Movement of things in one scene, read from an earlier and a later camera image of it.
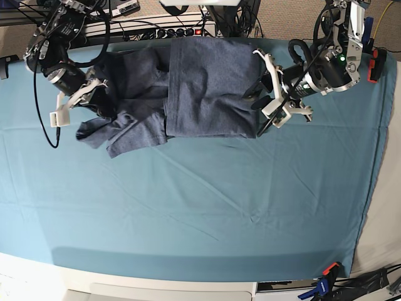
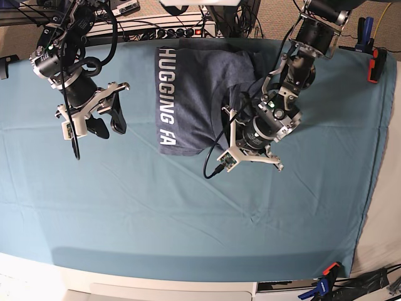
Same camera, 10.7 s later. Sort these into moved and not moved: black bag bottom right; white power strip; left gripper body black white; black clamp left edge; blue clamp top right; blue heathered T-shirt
Moved: left gripper body black white; blue heathered T-shirt
Not moved: blue clamp top right; black bag bottom right; white power strip; black clamp left edge
